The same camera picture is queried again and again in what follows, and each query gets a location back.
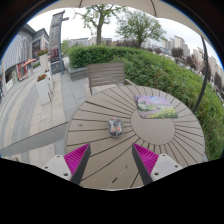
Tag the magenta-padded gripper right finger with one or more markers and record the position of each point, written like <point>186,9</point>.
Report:
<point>146,159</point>

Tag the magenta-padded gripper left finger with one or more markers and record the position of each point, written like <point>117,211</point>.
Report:
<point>76,159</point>

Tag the transparent grey computer mouse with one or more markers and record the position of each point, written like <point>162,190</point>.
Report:
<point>115,127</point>

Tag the flower landscape print mouse pad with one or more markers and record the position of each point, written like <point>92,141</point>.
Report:
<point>155,106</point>

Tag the low white flower planter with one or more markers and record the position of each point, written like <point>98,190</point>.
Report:
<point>43,90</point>

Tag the grey stone planter box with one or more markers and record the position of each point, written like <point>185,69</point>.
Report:
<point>77,72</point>

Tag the green trimmed hedge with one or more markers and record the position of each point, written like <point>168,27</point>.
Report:
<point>160,70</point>

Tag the grey slatted outdoor chair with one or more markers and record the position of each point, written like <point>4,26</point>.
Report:
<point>106,74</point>

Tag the curved dark parasol pole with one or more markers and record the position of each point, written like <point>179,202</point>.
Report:
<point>206,76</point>

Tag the tall white flower planter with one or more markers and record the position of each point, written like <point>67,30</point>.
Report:
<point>44,62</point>

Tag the distant apartment buildings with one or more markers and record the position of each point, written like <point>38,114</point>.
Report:
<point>180,43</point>

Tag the tall dark sign pillar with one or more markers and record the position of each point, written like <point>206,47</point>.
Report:
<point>55,36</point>

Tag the grey storefront building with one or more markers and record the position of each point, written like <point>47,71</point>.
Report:
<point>20,46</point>

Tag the thin-crowned tree with bare trunk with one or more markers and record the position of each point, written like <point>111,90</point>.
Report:
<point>99,33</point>

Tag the dense round-crowned green tree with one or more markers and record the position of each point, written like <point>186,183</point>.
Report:
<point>140,26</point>

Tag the beige parasol canopy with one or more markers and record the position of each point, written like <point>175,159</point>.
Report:
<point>170,11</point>

